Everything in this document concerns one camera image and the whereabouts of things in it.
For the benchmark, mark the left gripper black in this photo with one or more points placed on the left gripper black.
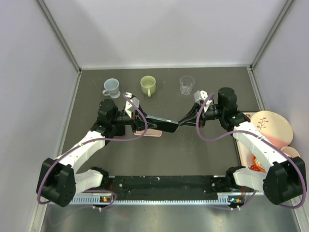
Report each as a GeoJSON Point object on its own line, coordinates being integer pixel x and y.
{"type": "Point", "coordinates": [136, 122]}

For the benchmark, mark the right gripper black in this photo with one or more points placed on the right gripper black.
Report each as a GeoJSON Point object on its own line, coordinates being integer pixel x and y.
{"type": "Point", "coordinates": [191, 115]}

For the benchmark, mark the dark phone blue edge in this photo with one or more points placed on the dark phone blue edge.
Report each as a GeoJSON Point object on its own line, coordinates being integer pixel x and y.
{"type": "Point", "coordinates": [163, 124]}

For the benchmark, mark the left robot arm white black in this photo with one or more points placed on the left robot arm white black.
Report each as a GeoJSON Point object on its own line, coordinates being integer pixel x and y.
{"type": "Point", "coordinates": [59, 180]}

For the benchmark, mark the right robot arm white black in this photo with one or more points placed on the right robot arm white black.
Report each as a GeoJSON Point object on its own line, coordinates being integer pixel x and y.
{"type": "Point", "coordinates": [284, 177]}

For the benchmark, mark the clear glass tumbler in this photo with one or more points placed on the clear glass tumbler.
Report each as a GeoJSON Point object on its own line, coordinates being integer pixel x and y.
{"type": "Point", "coordinates": [186, 84]}

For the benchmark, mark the green mug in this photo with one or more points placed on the green mug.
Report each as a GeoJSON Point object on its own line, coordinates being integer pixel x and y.
{"type": "Point", "coordinates": [148, 85]}

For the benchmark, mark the light blue footed cup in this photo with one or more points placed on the light blue footed cup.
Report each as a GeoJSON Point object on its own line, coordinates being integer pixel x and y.
{"type": "Point", "coordinates": [111, 88]}

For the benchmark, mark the white tray with strawberries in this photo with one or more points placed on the white tray with strawberries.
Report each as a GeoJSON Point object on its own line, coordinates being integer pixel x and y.
{"type": "Point", "coordinates": [244, 154]}

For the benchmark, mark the orange patterned bowl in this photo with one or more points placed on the orange patterned bowl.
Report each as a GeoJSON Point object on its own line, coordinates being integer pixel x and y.
{"type": "Point", "coordinates": [257, 166]}

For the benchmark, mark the pink white plate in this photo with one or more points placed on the pink white plate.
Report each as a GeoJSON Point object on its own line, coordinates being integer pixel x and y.
{"type": "Point", "coordinates": [274, 127]}

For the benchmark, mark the pink mug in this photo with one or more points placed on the pink mug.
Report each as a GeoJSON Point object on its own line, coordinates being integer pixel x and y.
{"type": "Point", "coordinates": [290, 151]}

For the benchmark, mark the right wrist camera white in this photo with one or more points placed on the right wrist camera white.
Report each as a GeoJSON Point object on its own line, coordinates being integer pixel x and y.
{"type": "Point", "coordinates": [200, 95]}

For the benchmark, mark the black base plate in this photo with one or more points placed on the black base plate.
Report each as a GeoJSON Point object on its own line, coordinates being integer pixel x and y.
{"type": "Point", "coordinates": [177, 187]}

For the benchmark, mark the light blue cable duct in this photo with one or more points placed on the light blue cable duct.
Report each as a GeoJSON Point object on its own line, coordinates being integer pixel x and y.
{"type": "Point", "coordinates": [101, 199]}

